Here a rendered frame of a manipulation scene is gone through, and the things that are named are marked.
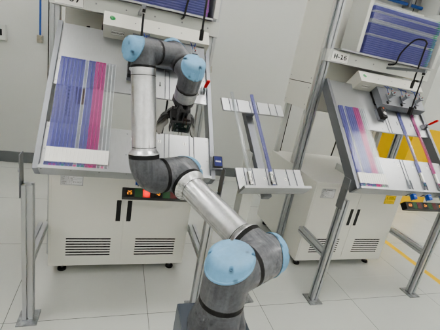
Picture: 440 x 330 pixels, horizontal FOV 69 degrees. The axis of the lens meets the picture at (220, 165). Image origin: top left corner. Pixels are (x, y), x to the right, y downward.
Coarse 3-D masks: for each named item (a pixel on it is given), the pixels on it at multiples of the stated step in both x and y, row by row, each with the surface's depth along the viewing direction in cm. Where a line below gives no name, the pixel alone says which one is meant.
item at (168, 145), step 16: (48, 128) 125; (112, 128) 133; (112, 144) 131; (128, 144) 133; (160, 144) 138; (176, 144) 140; (192, 144) 143; (208, 144) 146; (112, 160) 128; (128, 160) 130; (208, 160) 142
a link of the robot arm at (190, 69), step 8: (192, 56) 99; (176, 64) 101; (184, 64) 97; (192, 64) 96; (200, 64) 97; (176, 72) 102; (184, 72) 98; (192, 72) 97; (200, 72) 98; (184, 80) 100; (192, 80) 99; (200, 80) 100; (184, 88) 102; (192, 88) 102
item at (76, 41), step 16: (64, 32) 143; (80, 32) 146; (96, 32) 149; (64, 48) 140; (80, 48) 143; (96, 48) 145; (112, 48) 148; (160, 80) 150; (176, 80) 153; (160, 96) 147
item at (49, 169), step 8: (40, 168) 117; (48, 168) 118; (56, 168) 118; (64, 168) 119; (72, 168) 120; (80, 168) 121; (88, 168) 122; (96, 168) 123; (88, 176) 127; (96, 176) 128; (104, 176) 128; (112, 176) 129; (120, 176) 129; (128, 176) 130; (208, 176) 137
